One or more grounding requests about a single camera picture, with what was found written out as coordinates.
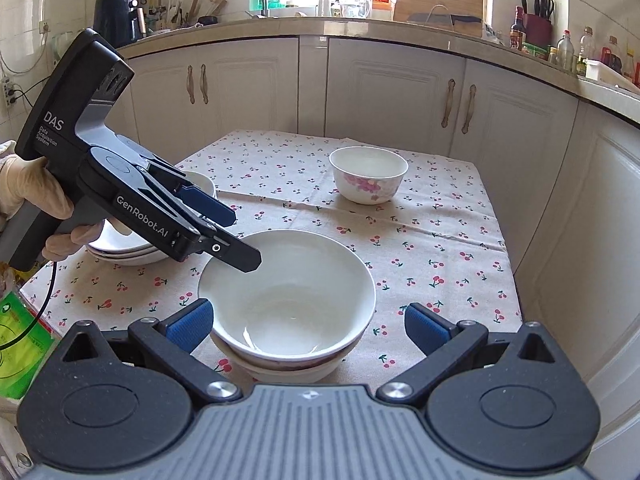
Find left gloved hand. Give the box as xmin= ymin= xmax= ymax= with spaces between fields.
xmin=1 ymin=140 xmax=104 ymax=262

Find wooden cutting board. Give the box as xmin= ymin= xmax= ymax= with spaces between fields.
xmin=393 ymin=0 xmax=484 ymax=38

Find pink flower white bowl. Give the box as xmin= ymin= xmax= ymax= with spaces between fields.
xmin=329 ymin=146 xmax=409 ymax=205

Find black air fryer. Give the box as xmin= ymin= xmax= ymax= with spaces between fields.
xmin=92 ymin=0 xmax=146 ymax=48

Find green plastic bag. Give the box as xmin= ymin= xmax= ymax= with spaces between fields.
xmin=0 ymin=292 xmax=55 ymax=400

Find dark sauce bottle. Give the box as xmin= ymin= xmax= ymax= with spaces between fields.
xmin=509 ymin=6 xmax=526 ymax=51

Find cherry print tablecloth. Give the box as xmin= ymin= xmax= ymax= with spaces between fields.
xmin=23 ymin=131 xmax=521 ymax=388

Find white kitchen cabinets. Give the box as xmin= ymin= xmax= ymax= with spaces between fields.
xmin=124 ymin=36 xmax=639 ymax=479

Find clear oil bottle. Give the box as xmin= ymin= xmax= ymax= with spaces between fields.
xmin=556 ymin=29 xmax=575 ymax=73

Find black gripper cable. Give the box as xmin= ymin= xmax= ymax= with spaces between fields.
xmin=0 ymin=259 xmax=58 ymax=352

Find red knife block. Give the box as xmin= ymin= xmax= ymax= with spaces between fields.
xmin=521 ymin=0 xmax=554 ymax=48

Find large front fruit-pattern plate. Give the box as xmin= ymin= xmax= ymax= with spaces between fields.
xmin=87 ymin=221 xmax=168 ymax=266

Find wall power strip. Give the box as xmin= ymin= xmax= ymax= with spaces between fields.
xmin=1 ymin=76 xmax=17 ymax=108

